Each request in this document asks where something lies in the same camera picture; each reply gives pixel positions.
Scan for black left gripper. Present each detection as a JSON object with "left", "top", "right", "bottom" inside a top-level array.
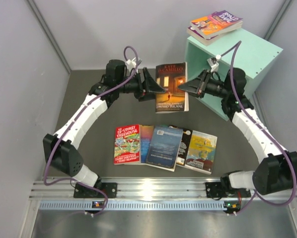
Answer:
[{"left": 116, "top": 67, "right": 164, "bottom": 101}]

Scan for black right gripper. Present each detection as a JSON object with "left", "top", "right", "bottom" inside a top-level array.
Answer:
[{"left": 178, "top": 69, "right": 231, "bottom": 99}]

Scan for Edward Tulane dark book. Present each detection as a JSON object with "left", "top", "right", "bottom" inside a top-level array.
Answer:
[{"left": 155, "top": 62, "right": 189, "bottom": 114}]

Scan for red Treehouse book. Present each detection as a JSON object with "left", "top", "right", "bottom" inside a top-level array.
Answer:
[{"left": 113, "top": 124, "right": 141, "bottom": 165}]

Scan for orange Roald Dahl Charlie book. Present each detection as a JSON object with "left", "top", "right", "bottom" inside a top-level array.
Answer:
[{"left": 190, "top": 10, "right": 243, "bottom": 39}]

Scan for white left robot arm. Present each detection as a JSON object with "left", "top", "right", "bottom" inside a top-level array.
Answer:
[{"left": 43, "top": 59, "right": 165, "bottom": 197}]

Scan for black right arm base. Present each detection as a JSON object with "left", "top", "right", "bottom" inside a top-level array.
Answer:
[{"left": 205, "top": 182, "right": 251, "bottom": 200}]

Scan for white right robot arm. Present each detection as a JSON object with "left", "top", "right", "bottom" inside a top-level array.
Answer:
[{"left": 178, "top": 68, "right": 297, "bottom": 197}]

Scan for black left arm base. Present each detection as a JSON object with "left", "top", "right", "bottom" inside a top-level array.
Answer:
[{"left": 73, "top": 182, "right": 118, "bottom": 199}]

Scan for orange blue sunset book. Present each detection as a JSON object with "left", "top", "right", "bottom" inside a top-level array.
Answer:
[{"left": 140, "top": 125, "right": 154, "bottom": 164}]

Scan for black back cover book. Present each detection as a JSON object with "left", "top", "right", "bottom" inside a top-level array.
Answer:
[{"left": 169, "top": 125, "right": 193, "bottom": 166}]

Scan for blue starry night book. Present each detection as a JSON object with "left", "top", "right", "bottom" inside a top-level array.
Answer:
[{"left": 145, "top": 125, "right": 183, "bottom": 172}]

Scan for yellow blue cover book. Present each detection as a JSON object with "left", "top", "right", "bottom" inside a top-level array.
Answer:
[{"left": 184, "top": 130, "right": 218, "bottom": 175}]

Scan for mint green cube shelf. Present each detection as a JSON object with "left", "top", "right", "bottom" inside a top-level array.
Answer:
[{"left": 185, "top": 27, "right": 284, "bottom": 121}]

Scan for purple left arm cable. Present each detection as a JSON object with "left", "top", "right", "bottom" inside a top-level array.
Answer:
[{"left": 43, "top": 46, "right": 142, "bottom": 216}]

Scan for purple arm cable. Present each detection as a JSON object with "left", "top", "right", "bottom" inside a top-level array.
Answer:
[
  {"left": 43, "top": 46, "right": 142, "bottom": 216},
  {"left": 214, "top": 41, "right": 297, "bottom": 216}
]

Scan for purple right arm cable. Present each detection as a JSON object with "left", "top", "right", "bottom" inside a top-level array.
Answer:
[{"left": 214, "top": 41, "right": 297, "bottom": 216}]

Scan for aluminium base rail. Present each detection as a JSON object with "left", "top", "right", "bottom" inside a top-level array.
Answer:
[{"left": 26, "top": 176, "right": 297, "bottom": 211}]

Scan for right aluminium frame post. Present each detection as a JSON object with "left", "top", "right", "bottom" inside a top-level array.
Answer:
[{"left": 263, "top": 0, "right": 294, "bottom": 41}]

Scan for aluminium corner frame post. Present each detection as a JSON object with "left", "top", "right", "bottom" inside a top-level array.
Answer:
[{"left": 25, "top": 0, "right": 72, "bottom": 74}]

